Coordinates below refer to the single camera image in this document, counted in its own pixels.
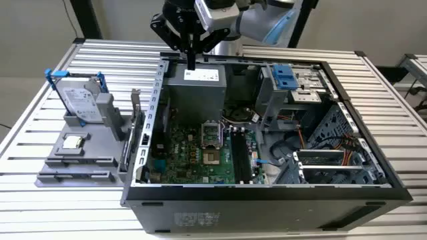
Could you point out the blue port block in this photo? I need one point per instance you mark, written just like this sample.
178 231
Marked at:
161 166

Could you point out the CPU socket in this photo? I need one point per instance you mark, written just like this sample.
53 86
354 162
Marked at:
212 157

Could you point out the green motherboard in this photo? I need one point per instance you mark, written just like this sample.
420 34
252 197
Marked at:
201 172

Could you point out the hard disk in blue carrier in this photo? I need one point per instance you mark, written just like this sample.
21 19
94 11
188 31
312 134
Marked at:
78 100

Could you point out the round chassis speaker disc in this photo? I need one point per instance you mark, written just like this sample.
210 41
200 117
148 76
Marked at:
241 113

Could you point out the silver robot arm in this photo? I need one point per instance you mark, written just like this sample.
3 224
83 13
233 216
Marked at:
254 22

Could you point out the silver CPU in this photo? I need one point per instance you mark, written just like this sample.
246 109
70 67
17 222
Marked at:
71 142

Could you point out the grey parts rack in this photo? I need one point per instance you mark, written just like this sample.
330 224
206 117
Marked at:
97 150

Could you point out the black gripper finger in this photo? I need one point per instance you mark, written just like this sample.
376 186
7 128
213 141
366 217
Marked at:
168 35
210 41

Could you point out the black upright frame post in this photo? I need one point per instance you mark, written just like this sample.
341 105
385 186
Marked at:
305 25
87 20

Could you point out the neighbouring metal table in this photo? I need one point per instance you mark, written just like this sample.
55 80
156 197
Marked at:
414 62

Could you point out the graphics card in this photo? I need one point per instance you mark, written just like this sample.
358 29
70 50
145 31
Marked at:
125 155

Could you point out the black PC case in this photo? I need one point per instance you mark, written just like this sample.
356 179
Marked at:
234 215

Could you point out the black RAM slot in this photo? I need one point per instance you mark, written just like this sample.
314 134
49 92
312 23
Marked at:
236 155
248 155
244 155
240 155

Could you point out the grey power supply unit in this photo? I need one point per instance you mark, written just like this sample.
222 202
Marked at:
197 100

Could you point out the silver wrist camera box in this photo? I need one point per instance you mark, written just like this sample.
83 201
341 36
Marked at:
217 17

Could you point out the blue plastic drive bracket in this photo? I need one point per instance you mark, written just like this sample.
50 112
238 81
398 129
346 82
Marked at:
284 77

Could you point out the grey metal drive cage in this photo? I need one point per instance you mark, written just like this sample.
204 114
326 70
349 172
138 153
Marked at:
272 107

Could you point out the metal disk bay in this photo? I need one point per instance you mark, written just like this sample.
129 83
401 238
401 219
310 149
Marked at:
334 167

